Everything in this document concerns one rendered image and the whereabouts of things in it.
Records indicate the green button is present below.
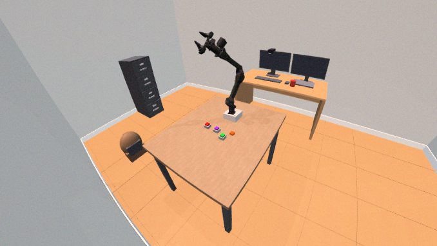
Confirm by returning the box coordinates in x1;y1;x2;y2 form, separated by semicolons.
218;133;227;141

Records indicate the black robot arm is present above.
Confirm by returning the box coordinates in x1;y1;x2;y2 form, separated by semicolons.
207;37;245;115

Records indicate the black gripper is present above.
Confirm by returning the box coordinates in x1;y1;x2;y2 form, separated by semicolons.
194;31;216;54

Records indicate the purple button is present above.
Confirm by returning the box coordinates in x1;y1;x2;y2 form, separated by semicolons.
213;126;221;133

